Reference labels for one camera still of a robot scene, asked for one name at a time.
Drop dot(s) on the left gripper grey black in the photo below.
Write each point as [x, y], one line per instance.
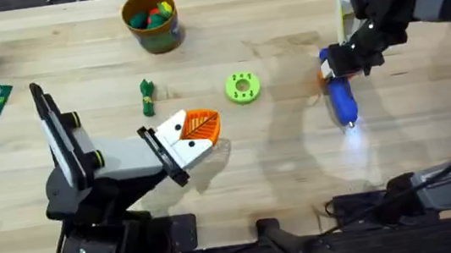
[127, 157]

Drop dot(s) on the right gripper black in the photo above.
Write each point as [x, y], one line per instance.
[375, 20]

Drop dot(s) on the blue electric screwdriver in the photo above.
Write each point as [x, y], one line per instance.
[342, 100]

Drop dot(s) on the green toy vegetable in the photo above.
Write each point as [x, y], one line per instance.
[147, 97]

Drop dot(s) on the white and yellow box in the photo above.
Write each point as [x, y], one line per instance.
[345, 15]

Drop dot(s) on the green disc with holes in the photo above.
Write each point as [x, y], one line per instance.
[242, 88]

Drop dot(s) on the brown tub with toys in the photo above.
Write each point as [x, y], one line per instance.
[152, 22]

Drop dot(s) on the black upright left wrist plate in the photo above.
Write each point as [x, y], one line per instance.
[56, 133]

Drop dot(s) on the black camera post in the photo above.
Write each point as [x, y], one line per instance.
[290, 242]

